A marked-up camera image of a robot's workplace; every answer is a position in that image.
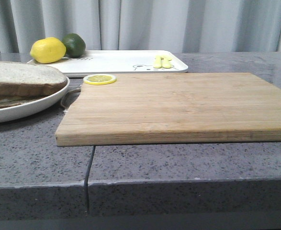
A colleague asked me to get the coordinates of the wooden cutting board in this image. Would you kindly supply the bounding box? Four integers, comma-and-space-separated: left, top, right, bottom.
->
55, 73, 281, 146

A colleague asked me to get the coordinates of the grey curtain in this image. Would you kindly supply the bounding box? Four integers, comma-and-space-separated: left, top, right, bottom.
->
0, 0, 281, 53

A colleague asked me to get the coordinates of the bread slice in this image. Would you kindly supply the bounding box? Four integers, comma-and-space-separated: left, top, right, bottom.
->
0, 61, 67, 97
0, 95, 44, 109

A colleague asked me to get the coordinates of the light green plastic knife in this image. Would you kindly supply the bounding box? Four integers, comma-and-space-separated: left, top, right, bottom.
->
161, 56, 172, 69

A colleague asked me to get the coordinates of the white bear tray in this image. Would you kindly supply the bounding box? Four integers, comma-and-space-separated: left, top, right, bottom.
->
26, 49, 189, 78

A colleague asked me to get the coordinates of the cutting board cord loop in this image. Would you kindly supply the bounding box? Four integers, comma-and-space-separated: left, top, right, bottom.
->
60, 84, 82, 109

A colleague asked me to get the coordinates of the green lime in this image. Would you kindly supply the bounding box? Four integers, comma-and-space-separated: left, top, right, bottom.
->
62, 33, 86, 58

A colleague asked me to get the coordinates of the lemon slice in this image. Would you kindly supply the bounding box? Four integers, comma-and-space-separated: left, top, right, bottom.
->
83, 74, 117, 85

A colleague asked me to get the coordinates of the white round plate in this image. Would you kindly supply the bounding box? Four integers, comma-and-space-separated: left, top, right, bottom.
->
0, 77, 70, 123

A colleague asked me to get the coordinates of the light green plastic fork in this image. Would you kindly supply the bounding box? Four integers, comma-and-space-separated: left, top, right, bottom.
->
153, 55, 163, 69

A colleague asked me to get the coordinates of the front yellow lemon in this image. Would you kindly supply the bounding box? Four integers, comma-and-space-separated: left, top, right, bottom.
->
30, 37, 66, 64

